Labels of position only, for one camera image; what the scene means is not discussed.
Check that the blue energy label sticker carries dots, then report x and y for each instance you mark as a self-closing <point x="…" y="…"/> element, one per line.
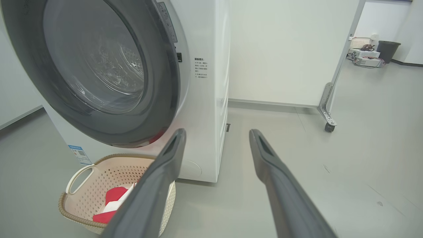
<point x="80" y="154"/>

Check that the washing machine door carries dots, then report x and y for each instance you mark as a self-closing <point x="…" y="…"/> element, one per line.
<point x="162" y="99"/>

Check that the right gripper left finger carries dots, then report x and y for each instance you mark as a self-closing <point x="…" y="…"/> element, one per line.
<point x="155" y="191"/>

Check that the white partition panel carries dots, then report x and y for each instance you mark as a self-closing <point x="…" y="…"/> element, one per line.
<point x="281" y="49"/>

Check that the red and white garment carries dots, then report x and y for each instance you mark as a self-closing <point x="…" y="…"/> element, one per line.
<point x="114" y="195"/>

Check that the dark grey waste bin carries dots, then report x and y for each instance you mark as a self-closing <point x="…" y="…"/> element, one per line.
<point x="387" y="52"/>

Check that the round white filter cover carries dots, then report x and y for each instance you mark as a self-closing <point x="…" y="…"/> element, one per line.
<point x="191" y="170"/>

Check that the cream perforated laundry basket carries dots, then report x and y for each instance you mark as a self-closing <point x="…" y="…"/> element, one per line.
<point x="96" y="185"/>

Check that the printed text notice sticker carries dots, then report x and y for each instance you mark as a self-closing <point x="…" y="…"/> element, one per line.
<point x="201" y="68"/>

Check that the small white lattice basket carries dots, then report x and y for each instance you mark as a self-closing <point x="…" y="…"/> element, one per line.
<point x="359" y="43"/>

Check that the white electronic device box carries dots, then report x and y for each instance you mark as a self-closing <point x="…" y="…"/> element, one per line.
<point x="368" y="62"/>
<point x="365" y="53"/>

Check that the white front-loading washing machine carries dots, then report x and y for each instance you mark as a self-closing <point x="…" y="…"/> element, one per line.
<point x="205" y="115"/>

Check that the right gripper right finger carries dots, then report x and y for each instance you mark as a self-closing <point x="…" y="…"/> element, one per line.
<point x="284" y="198"/>

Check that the grey warning label strip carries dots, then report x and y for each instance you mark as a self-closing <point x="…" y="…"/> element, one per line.
<point x="167" y="23"/>

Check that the black caster wheel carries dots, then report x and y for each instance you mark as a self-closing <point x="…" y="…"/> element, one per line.
<point x="329" y="127"/>

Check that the metal partition leg bracket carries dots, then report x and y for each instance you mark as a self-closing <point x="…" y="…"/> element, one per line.
<point x="326" y="105"/>

